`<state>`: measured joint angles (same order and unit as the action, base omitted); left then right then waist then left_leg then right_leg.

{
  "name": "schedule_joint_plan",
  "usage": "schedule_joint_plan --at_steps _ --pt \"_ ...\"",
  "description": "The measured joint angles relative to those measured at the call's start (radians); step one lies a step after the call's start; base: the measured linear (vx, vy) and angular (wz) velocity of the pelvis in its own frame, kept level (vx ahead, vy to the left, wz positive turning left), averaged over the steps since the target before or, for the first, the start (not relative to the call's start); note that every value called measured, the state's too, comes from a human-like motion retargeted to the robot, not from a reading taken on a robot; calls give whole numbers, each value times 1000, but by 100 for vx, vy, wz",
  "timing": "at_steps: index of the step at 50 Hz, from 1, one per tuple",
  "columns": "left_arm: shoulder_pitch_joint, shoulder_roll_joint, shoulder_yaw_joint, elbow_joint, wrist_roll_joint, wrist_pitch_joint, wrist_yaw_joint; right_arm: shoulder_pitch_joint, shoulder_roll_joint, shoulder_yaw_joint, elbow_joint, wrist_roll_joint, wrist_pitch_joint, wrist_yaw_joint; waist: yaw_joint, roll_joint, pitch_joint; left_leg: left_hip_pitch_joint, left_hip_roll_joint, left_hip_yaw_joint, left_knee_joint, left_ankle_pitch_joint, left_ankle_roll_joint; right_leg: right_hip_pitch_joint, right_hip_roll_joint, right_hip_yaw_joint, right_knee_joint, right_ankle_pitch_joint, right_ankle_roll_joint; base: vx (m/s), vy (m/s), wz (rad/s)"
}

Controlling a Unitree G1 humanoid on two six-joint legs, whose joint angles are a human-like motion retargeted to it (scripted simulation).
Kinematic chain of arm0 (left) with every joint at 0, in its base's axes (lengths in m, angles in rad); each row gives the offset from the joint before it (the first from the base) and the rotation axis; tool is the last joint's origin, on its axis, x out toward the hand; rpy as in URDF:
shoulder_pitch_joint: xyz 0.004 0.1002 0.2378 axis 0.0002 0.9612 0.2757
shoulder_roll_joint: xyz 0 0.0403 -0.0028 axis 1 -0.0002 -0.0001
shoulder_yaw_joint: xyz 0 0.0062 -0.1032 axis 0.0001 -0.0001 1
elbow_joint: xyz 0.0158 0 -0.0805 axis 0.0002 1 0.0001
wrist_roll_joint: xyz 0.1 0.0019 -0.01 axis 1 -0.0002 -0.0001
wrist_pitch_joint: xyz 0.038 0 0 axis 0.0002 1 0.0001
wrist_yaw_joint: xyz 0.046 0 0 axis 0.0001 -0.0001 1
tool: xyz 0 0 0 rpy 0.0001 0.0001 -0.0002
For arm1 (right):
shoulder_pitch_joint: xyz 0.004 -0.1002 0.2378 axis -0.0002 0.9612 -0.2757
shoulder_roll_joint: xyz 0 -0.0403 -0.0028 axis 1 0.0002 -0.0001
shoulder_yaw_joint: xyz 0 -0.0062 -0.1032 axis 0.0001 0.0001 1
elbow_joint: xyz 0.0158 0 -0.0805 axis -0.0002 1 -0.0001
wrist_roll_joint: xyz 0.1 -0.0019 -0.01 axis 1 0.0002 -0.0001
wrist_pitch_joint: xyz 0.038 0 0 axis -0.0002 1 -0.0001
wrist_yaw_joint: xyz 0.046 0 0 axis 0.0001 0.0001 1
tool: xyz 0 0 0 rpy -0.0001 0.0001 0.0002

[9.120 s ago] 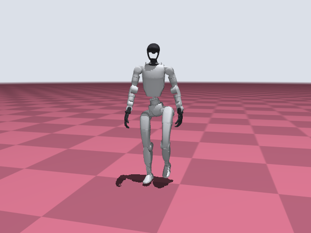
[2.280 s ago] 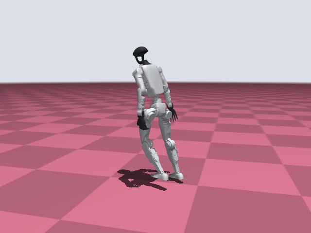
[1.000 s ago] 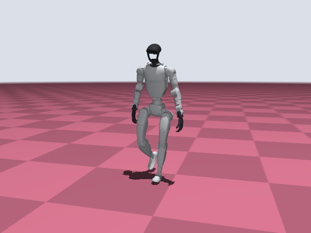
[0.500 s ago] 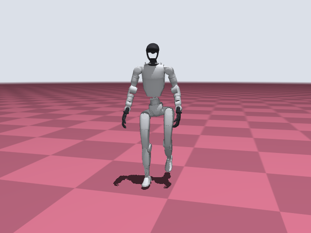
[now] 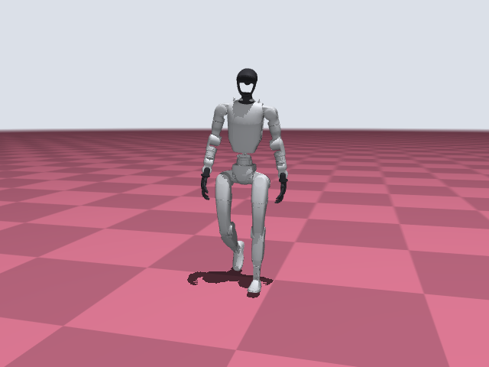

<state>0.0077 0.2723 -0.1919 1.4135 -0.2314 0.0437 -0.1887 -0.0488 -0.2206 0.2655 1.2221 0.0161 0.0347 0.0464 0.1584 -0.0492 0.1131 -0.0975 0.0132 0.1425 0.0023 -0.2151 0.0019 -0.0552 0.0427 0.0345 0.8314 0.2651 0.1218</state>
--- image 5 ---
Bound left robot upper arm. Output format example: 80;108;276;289
262;105;281;151

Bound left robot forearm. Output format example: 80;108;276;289
274;138;288;179

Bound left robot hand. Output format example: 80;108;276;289
275;173;288;203

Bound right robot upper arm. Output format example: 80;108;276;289
209;102;230;146

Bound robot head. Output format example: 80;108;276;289
237;68;257;104

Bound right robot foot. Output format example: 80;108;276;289
232;241;245;271

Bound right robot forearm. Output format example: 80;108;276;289
202;134;217;174

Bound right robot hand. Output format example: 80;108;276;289
201;167;210;200

